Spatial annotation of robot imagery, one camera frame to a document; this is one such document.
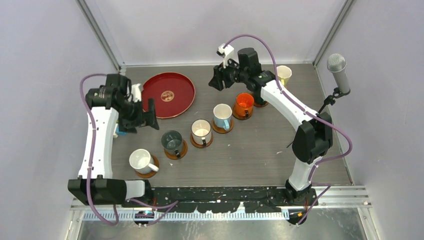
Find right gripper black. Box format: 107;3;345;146
208;56;248;92

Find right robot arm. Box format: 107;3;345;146
208;44;333;205

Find silver white mug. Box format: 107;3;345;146
190;119;213;145

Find wooden coaster one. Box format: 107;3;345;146
232;105;252;121

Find wooden coaster three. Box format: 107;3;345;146
190;133;214;149

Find wooden coaster four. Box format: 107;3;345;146
164;140;188;160

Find yellow cream mug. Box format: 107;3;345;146
276;65;292;88

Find red round tray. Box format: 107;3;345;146
141;72;196;119

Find silver microphone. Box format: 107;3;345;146
327;53;351;95

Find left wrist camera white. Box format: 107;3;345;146
131;83;143;103

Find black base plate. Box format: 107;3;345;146
136;186;319;214

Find orange black mug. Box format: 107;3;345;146
234;92;254;116

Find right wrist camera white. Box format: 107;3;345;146
216;43;234;69

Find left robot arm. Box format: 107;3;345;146
67;73;160;207

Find dark green mug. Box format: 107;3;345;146
253;95;266;105

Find wooden coaster five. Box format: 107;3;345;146
134;155;160;179

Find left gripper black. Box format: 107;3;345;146
119;98;159;134

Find wooden coaster two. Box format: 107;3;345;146
211;119;234;134

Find colourful toy blocks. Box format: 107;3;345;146
113;123;127;139

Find wooden coaster six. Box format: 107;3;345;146
253;98;269;108

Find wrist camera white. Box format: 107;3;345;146
216;43;234;69
131;83;143;103

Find light blue mug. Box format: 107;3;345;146
213;103;233;131

